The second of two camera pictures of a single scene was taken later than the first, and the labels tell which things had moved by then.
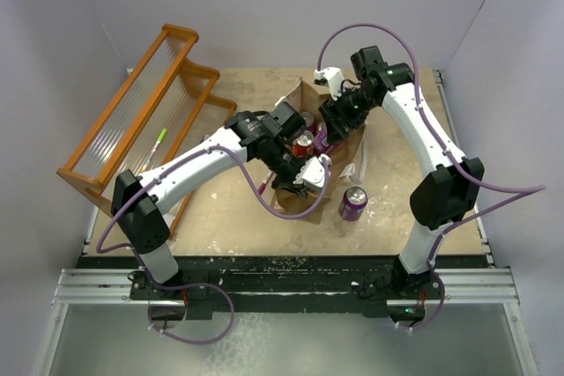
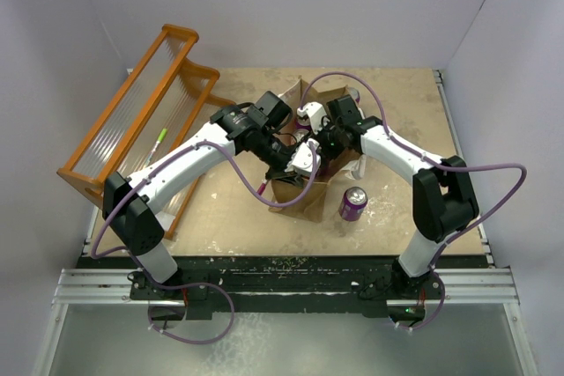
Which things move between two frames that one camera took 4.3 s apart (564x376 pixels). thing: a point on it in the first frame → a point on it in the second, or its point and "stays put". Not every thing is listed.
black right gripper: (332, 110) → (321, 142)
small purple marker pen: (263, 183) stays put
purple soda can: (352, 202) stays put
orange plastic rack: (161, 111) stays put
